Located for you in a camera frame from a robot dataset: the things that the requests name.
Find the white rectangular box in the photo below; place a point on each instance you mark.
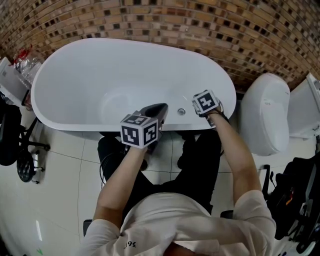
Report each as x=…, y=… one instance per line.
x=10, y=80

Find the clear plastic bag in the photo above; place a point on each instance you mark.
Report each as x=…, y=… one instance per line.
x=27, y=67

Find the person's white shirt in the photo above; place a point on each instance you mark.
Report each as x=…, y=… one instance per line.
x=187, y=225

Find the white bathtub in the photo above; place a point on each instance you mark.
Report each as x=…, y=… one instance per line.
x=100, y=75

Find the silver bathtub drain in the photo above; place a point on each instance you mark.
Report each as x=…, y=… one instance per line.
x=181, y=111

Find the person's black trousers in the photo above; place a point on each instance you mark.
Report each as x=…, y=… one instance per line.
x=197, y=170

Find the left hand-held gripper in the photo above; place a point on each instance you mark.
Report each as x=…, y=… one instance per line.
x=130, y=133

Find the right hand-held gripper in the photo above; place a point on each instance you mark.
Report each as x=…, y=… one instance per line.
x=206, y=102

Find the person's right forearm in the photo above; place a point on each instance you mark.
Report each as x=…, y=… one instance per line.
x=237, y=162

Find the white rounded toilet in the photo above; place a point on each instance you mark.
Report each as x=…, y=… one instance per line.
x=265, y=112

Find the person's left forearm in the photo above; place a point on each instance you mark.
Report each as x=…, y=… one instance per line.
x=120, y=185

